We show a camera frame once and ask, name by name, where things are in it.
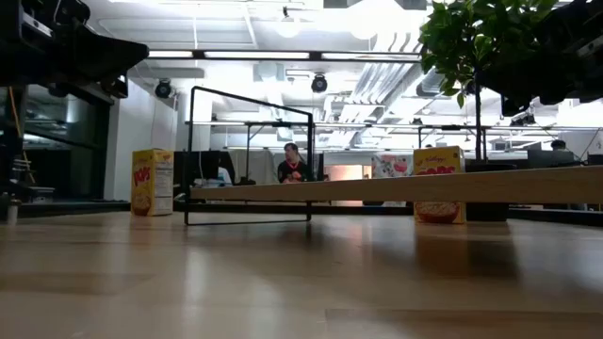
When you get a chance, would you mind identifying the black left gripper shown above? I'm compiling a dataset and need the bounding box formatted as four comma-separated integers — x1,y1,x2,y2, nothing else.
0,0,150,87

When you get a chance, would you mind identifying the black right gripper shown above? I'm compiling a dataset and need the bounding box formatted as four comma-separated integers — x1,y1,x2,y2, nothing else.
527,0,603,105

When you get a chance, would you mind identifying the yellow corn pops cereal box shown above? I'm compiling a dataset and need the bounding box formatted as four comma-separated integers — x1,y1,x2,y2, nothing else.
130,148,175,218
412,145,468,225

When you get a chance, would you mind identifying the green plant in black pot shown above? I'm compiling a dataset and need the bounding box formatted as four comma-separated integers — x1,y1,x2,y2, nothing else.
417,0,560,223

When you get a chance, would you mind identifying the long ceiling light strip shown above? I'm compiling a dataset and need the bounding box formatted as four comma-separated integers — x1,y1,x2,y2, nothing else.
147,48,421,62

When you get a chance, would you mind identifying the black monitor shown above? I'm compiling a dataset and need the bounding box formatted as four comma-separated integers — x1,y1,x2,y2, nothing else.
172,150,236,187

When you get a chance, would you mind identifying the small white cylinder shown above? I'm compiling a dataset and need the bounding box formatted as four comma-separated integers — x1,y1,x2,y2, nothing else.
6,197,21,225

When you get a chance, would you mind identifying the white floral cloth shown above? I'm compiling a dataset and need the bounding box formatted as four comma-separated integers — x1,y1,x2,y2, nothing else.
371,153,416,180

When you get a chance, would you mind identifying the yellow cable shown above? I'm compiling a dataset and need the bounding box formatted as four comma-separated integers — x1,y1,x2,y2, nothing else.
8,86,37,186

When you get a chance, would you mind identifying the black metal table frame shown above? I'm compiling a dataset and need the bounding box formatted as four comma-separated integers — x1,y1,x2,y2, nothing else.
0,200,603,228

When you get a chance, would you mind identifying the wooden shelf with black frame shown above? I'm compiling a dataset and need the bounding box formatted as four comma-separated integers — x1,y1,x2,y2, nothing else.
184,85,603,227

